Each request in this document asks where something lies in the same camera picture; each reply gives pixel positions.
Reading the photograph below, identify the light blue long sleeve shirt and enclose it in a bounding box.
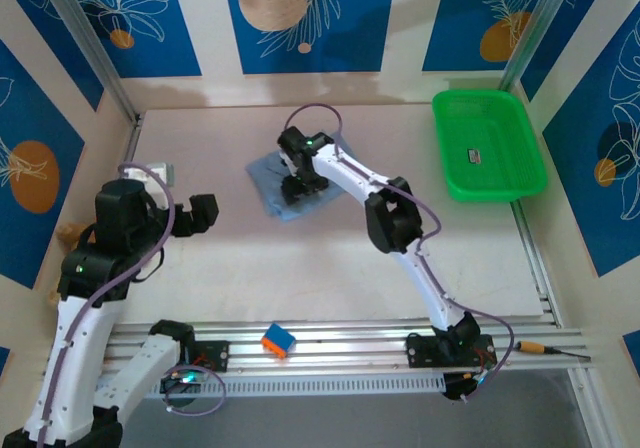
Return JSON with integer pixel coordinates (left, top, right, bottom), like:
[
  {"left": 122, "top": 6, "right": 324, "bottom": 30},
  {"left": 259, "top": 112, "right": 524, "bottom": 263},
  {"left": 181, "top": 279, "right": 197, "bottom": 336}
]
[{"left": 244, "top": 135, "right": 354, "bottom": 223}]

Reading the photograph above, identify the brown teddy bear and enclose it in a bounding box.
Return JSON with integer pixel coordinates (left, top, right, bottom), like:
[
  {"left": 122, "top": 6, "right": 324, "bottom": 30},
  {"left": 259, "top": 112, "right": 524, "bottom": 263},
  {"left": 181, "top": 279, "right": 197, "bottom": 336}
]
[{"left": 48, "top": 221, "right": 96, "bottom": 307}]

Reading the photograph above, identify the blue and orange block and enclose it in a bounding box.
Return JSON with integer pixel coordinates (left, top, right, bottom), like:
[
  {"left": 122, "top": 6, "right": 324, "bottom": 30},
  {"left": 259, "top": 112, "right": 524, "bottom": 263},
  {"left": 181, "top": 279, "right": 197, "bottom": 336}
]
[{"left": 261, "top": 322, "right": 295, "bottom": 360}]

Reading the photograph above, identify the black controller board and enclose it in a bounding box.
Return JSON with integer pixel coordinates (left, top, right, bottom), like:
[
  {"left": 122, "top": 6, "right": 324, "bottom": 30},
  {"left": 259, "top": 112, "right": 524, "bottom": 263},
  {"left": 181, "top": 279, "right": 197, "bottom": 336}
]
[
  {"left": 442, "top": 371, "right": 489, "bottom": 402},
  {"left": 159, "top": 370, "right": 207, "bottom": 395}
]

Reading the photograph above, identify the green plastic basket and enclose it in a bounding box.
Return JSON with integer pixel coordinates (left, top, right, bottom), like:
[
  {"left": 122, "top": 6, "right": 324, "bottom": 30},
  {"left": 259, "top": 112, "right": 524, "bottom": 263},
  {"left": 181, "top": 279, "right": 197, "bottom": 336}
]
[{"left": 432, "top": 89, "right": 549, "bottom": 203}]

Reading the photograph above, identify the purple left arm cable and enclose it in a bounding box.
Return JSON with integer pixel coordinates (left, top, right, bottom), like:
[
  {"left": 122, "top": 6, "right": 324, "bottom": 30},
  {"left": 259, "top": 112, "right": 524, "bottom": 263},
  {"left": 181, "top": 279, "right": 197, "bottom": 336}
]
[{"left": 34, "top": 161, "right": 226, "bottom": 448}]

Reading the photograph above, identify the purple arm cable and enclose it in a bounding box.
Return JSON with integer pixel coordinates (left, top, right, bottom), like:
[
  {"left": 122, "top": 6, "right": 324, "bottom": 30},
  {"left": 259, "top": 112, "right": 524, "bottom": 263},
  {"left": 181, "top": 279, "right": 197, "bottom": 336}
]
[
  {"left": 34, "top": 161, "right": 226, "bottom": 448},
  {"left": 287, "top": 103, "right": 516, "bottom": 403}
]

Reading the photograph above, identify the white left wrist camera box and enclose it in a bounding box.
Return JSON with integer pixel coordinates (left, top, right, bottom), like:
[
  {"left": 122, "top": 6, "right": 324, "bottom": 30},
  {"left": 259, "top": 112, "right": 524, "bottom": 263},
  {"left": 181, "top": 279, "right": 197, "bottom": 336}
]
[{"left": 122, "top": 161, "right": 175, "bottom": 205}]

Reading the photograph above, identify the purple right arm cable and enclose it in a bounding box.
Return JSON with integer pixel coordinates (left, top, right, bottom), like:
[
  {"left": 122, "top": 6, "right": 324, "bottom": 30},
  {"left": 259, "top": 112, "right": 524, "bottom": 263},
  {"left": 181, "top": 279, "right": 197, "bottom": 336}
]
[{"left": 287, "top": 103, "right": 516, "bottom": 403}]

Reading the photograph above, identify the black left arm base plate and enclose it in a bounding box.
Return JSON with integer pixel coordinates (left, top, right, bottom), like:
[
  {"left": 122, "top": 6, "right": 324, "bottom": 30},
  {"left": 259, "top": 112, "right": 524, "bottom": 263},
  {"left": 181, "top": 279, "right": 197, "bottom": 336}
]
[{"left": 179, "top": 340, "right": 231, "bottom": 373}]

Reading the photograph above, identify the aluminium rail frame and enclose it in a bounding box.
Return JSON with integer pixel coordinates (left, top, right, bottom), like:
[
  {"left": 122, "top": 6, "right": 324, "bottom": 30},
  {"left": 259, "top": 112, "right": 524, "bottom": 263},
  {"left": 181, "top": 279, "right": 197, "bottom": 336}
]
[{"left": 42, "top": 317, "right": 592, "bottom": 383}]

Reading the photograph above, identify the aluminium corner post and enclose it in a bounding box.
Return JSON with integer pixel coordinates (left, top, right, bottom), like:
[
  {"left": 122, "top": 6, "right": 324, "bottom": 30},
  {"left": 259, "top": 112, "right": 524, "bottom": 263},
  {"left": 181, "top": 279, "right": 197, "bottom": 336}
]
[
  {"left": 37, "top": 0, "right": 142, "bottom": 124},
  {"left": 499, "top": 0, "right": 576, "bottom": 94}
]

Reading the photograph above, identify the white slotted cable duct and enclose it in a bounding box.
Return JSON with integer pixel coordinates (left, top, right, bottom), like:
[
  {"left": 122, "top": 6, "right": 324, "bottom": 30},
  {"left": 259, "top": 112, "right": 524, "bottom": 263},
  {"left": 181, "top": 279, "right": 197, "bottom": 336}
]
[{"left": 99, "top": 373, "right": 447, "bottom": 400}]

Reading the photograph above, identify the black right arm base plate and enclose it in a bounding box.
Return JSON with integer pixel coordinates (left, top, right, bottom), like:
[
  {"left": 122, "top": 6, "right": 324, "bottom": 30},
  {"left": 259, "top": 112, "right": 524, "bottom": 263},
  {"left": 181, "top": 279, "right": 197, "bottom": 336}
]
[{"left": 404, "top": 331, "right": 497, "bottom": 369}]

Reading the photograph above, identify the orange handled screwdriver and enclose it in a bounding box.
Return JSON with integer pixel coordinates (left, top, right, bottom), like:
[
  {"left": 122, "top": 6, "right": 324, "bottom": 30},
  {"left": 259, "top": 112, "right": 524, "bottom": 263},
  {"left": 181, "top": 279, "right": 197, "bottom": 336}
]
[{"left": 514, "top": 340, "right": 591, "bottom": 360}]

